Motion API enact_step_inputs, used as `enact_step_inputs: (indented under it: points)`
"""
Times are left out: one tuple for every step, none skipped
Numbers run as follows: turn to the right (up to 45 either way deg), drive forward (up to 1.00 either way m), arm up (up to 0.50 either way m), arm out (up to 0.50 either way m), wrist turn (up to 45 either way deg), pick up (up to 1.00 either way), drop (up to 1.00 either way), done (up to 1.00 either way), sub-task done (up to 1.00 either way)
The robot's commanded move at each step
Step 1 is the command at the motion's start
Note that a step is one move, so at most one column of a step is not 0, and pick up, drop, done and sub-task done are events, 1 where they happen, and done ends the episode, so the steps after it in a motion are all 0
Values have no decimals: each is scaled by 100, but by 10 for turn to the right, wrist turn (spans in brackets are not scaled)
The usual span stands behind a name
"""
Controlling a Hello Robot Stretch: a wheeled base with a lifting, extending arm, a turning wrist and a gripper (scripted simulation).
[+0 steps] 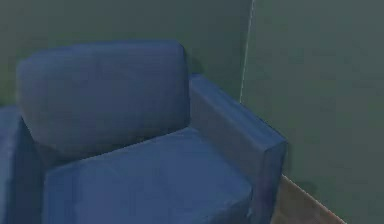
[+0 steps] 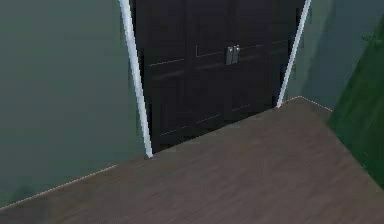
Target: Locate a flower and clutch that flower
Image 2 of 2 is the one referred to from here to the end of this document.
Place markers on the black double room door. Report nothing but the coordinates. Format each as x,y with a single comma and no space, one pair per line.
186,83

